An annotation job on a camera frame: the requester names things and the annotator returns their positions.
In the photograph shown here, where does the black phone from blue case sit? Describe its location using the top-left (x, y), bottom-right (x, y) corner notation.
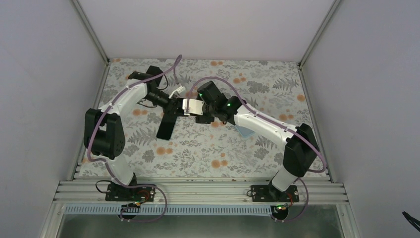
top-left (156, 114), bottom-right (177, 140)

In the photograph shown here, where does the light blue phone case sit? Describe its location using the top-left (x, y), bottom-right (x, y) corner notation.
top-left (235, 125), bottom-right (255, 138)

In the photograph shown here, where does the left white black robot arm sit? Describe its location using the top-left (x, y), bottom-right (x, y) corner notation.
top-left (84, 66), bottom-right (186, 201)

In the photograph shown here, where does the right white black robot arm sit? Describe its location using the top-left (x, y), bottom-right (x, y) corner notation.
top-left (183, 77), bottom-right (321, 202)

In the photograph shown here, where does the floral patterned table mat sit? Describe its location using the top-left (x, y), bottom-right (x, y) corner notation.
top-left (78, 58), bottom-right (329, 179)

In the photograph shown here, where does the black object at corner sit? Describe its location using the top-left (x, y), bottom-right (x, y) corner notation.
top-left (402, 211), bottom-right (420, 231)

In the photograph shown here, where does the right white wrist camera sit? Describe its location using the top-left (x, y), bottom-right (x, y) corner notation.
top-left (182, 99), bottom-right (205, 116)

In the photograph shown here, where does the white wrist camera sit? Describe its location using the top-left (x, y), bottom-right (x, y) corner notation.
top-left (182, 99), bottom-right (205, 116)
top-left (169, 86), bottom-right (186, 99)

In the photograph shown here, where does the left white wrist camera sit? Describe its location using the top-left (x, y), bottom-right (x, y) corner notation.
top-left (169, 86), bottom-right (186, 99)

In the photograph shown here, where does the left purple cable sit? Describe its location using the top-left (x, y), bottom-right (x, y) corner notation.
top-left (86, 54), bottom-right (183, 224)

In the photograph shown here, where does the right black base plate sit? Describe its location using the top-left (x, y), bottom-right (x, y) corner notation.
top-left (246, 185), bottom-right (300, 203)

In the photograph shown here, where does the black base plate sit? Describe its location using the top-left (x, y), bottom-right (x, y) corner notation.
top-left (246, 185), bottom-right (300, 203)
top-left (105, 183), bottom-right (156, 202)

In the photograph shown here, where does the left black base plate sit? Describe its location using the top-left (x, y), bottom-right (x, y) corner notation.
top-left (105, 183), bottom-right (156, 202)

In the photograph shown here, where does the aluminium mounting rail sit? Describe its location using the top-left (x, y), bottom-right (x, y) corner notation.
top-left (53, 178), bottom-right (349, 216)

